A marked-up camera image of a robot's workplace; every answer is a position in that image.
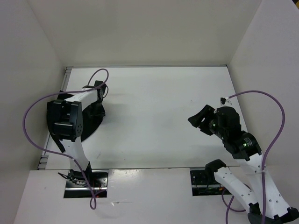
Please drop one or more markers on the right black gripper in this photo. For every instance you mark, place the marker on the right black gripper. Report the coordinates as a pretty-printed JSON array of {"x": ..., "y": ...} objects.
[{"x": 207, "y": 111}]

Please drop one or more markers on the black skirt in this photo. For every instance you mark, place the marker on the black skirt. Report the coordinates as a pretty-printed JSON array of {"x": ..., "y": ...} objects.
[{"x": 67, "y": 117}]

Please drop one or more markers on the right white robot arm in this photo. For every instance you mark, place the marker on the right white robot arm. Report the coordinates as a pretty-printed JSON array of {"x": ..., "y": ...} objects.
[{"x": 262, "y": 201}]

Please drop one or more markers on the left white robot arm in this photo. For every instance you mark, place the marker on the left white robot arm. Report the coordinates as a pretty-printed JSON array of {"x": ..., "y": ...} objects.
[{"x": 80, "y": 167}]

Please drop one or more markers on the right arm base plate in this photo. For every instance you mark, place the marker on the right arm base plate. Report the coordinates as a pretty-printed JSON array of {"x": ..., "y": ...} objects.
[{"x": 201, "y": 186}]

